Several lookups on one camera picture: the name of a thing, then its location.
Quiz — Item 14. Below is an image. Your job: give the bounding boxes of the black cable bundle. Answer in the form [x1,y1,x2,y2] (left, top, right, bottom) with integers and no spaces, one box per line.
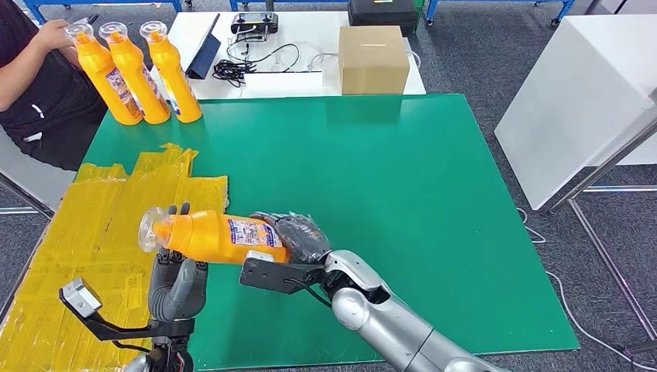
[212,43,301,89]

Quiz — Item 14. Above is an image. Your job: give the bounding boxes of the silver metal frame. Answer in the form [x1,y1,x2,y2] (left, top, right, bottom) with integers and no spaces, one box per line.
[549,116,657,358]

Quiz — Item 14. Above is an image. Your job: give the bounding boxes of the yellow tape sheet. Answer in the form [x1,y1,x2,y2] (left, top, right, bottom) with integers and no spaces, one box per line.
[0,143,230,372]

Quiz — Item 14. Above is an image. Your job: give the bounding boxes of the white floor cable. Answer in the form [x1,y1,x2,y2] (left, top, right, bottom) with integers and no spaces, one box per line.
[515,207,657,372]

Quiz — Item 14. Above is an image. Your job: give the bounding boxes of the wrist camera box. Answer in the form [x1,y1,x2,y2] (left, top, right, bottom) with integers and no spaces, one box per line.
[238,250,329,297]
[58,277,170,343]

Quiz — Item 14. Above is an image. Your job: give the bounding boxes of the person's left hand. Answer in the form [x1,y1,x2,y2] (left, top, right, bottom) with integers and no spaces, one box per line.
[60,46,83,69]

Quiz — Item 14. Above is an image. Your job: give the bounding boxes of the person's right hand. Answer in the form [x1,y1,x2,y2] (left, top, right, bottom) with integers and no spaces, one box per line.
[31,18,77,53]

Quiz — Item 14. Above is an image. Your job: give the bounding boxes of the dark blue tablet case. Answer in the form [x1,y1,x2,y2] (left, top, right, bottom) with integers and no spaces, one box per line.
[185,13,222,81]

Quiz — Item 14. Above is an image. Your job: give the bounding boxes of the black hard case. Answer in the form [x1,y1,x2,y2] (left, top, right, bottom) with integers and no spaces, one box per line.
[347,0,418,37]

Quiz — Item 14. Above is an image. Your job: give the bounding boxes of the brown cardboard box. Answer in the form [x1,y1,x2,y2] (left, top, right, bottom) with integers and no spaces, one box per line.
[338,26,411,96]

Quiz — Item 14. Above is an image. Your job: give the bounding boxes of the grey chair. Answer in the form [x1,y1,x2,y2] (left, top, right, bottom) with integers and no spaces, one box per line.
[0,126,78,220]

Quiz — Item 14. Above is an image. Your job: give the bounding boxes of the orange plastic bottle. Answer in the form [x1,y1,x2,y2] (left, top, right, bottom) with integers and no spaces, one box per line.
[139,20,203,125]
[137,206,292,266]
[98,21,171,126]
[64,20,144,127]

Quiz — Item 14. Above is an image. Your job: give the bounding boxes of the white side table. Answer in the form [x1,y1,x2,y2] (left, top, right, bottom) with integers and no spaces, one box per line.
[494,14,657,212]

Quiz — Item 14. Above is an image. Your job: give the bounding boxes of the black remote controller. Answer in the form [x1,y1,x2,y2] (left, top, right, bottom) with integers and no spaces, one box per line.
[230,12,280,43]

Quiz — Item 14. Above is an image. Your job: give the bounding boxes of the person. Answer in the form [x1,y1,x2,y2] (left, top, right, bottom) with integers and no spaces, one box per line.
[0,0,110,173]

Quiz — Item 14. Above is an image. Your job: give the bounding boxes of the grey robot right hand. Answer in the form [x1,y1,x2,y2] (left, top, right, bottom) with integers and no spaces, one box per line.
[249,211,333,266]

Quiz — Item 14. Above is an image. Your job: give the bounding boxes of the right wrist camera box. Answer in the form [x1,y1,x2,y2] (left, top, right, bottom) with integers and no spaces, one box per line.
[238,250,329,297]

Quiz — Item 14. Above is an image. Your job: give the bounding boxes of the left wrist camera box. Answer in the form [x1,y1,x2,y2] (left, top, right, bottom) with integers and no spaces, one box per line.
[58,277,170,343]

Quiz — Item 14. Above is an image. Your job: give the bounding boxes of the blue metal rack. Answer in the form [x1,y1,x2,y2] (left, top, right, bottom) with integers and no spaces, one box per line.
[229,0,350,13]
[22,0,196,22]
[425,0,579,28]

